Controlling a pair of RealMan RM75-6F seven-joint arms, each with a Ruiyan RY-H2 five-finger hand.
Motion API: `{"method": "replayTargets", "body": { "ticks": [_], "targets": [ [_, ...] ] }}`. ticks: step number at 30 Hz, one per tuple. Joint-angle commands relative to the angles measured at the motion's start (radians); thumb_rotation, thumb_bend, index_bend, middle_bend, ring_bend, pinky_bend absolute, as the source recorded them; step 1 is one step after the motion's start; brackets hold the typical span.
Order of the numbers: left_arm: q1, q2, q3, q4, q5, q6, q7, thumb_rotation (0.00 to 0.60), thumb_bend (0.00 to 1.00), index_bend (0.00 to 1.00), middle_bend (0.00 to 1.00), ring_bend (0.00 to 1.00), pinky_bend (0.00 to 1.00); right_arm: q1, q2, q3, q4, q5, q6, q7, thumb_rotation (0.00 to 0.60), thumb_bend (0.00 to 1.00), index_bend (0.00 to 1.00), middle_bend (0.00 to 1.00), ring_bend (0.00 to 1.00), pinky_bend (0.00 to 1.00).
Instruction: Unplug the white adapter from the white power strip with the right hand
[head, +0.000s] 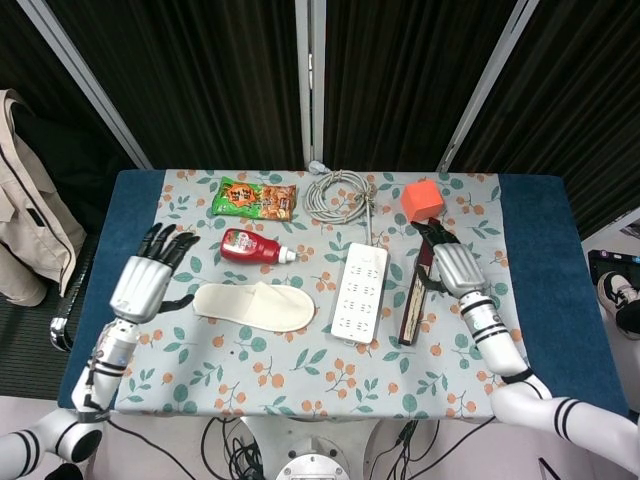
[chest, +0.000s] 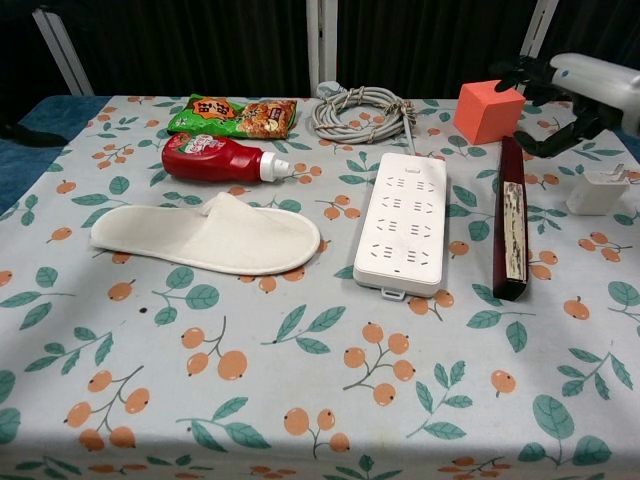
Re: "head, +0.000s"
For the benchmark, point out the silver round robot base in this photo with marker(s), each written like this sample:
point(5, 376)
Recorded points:
point(312, 467)

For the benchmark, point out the green orange snack bag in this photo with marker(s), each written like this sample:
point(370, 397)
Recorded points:
point(252, 199)

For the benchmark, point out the grey partition frame post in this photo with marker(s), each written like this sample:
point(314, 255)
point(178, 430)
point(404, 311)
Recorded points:
point(85, 85)
point(487, 85)
point(310, 80)

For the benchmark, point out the black device with screen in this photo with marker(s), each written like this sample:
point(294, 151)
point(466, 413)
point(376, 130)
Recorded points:
point(612, 261)

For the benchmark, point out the floral patterned tablecloth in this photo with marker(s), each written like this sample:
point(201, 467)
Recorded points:
point(300, 370)

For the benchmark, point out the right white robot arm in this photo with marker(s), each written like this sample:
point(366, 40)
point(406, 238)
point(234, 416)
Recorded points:
point(500, 345)

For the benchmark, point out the blue table cover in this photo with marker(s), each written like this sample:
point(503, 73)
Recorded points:
point(545, 240)

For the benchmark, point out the white power strip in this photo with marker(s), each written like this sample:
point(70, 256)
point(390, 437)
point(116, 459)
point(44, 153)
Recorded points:
point(357, 300)

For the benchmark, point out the black white sneaker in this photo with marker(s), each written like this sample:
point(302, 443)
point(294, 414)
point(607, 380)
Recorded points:
point(622, 300)

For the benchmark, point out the cream disposable slipper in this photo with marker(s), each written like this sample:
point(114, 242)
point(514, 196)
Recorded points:
point(250, 306)

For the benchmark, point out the red ketchup squeeze bottle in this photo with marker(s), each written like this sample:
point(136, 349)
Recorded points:
point(250, 246)

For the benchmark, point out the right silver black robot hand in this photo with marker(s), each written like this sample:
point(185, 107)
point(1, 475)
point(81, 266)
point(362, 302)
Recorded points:
point(457, 270)

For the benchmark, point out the beige jacket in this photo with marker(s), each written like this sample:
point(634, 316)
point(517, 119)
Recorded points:
point(30, 220)

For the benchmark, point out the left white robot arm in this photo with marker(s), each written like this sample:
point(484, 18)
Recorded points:
point(112, 350)

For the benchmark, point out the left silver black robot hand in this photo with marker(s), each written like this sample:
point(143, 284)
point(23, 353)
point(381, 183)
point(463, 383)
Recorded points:
point(142, 285)

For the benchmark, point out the orange cube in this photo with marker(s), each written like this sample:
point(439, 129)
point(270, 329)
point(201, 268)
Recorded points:
point(422, 200)

